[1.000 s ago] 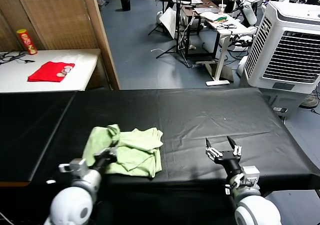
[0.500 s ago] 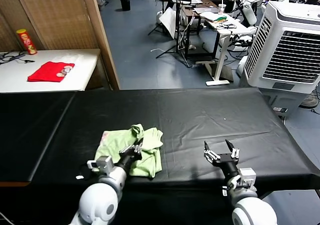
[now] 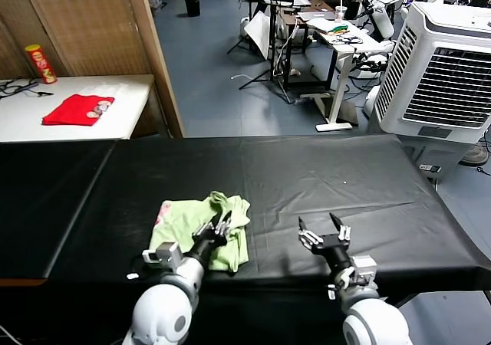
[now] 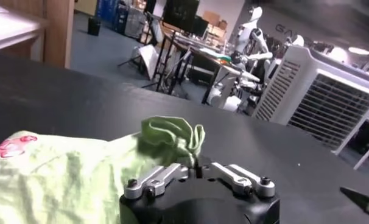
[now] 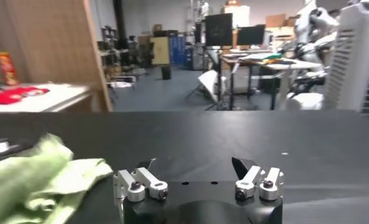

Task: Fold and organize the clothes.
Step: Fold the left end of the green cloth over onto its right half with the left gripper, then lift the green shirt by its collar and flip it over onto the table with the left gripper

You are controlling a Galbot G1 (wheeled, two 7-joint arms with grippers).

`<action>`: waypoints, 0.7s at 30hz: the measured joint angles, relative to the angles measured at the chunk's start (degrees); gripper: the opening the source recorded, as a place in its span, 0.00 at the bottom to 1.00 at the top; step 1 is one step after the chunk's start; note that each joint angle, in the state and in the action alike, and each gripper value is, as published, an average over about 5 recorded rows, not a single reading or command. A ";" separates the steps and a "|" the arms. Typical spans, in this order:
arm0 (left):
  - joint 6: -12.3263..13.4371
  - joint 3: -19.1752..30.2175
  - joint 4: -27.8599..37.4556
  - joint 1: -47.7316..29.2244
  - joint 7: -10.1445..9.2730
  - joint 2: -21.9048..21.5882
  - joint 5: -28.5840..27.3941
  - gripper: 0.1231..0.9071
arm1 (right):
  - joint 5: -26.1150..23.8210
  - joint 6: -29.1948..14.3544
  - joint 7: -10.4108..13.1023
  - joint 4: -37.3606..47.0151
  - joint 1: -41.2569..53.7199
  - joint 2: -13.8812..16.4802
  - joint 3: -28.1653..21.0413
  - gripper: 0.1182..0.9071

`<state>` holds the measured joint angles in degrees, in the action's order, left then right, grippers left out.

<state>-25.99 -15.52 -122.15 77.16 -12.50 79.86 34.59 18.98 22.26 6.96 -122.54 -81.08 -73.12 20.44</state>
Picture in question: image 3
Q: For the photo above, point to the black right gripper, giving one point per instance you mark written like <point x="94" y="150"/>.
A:
<point x="333" y="249"/>

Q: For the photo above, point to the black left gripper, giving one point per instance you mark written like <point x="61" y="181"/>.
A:
<point x="209" y="243"/>

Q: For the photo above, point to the light green t-shirt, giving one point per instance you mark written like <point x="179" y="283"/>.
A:
<point x="180" y="222"/>

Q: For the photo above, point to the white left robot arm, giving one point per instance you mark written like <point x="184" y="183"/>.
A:
<point x="165" y="310"/>

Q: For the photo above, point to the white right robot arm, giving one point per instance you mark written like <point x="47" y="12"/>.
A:
<point x="372" y="322"/>

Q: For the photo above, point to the white power strip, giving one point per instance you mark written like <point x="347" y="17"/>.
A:
<point x="430" y="168"/>

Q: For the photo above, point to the red folded shirt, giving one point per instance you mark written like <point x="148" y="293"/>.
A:
<point x="74" y="111"/>

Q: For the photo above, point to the black tripod stand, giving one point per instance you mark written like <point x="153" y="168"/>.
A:
<point x="273" y="53"/>

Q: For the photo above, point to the white office desk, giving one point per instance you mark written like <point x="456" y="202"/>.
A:
<point x="345" y="50"/>

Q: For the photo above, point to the white air cooler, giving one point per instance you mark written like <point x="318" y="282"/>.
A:
<point x="441" y="73"/>

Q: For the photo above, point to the white panel board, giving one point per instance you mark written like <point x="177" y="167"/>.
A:
<point x="259" y="32"/>

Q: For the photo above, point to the colourful cloth pile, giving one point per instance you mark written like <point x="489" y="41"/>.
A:
<point x="339" y="28"/>

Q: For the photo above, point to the grey laptop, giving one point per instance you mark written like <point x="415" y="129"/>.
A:
<point x="316" y="15"/>

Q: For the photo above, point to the white side table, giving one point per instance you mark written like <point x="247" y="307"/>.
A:
<point x="23" y="119"/>

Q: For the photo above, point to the plastic cup with straw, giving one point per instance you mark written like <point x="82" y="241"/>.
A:
<point x="340" y="12"/>

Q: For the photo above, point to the black trash bin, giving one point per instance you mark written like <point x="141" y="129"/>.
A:
<point x="192" y="5"/>

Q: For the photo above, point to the white humanoid robot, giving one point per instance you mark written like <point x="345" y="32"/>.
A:
<point x="379" y="15"/>

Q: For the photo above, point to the red yellow chips can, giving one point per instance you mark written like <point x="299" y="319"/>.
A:
<point x="42" y="64"/>

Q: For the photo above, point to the wooden partition screen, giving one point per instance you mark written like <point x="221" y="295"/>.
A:
<point x="88" y="23"/>

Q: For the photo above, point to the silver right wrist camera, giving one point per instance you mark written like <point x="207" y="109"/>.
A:
<point x="362" y="270"/>

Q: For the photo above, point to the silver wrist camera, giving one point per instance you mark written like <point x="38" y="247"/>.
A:
<point x="165" y="253"/>
<point x="362" y="270"/>

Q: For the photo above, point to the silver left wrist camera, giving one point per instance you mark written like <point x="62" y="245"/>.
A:
<point x="165" y="253"/>

